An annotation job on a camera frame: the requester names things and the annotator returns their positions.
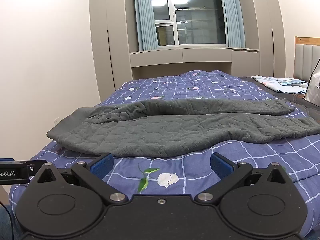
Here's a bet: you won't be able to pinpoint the window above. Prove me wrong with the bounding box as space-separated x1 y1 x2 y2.
149 0 227 47

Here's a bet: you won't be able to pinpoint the person's blue jeans leg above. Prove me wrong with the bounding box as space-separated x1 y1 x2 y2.
0 205 23 240

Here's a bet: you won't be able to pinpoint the light blue curtain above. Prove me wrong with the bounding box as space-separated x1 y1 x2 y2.
132 0 159 51
217 0 247 49

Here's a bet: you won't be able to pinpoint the grey padded headboard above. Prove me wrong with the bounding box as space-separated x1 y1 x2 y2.
293 36 320 82

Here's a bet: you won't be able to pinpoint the beige window cabinet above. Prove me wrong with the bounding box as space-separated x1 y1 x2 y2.
129 47 260 81

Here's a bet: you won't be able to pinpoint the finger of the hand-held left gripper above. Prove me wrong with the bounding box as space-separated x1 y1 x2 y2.
15 159 48 179

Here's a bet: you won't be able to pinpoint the black cable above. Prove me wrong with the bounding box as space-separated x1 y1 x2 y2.
0 201 14 240

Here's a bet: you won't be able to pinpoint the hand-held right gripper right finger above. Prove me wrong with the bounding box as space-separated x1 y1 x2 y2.
194 152 291 205

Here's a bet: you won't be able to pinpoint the blue floral checked blanket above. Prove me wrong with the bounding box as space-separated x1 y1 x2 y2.
9 70 320 239

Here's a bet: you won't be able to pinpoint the grey fleece pants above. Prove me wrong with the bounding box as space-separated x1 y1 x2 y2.
47 98 320 158

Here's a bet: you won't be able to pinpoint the light blue clothes pile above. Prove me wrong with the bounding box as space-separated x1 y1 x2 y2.
251 75 309 94

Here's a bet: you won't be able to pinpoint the beige wardrobe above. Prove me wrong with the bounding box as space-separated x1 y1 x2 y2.
89 0 139 103
236 0 287 78

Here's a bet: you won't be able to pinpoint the white bag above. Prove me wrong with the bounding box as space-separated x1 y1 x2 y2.
303 59 320 104

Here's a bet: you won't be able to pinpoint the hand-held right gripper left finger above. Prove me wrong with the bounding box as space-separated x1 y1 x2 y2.
32 152 129 205

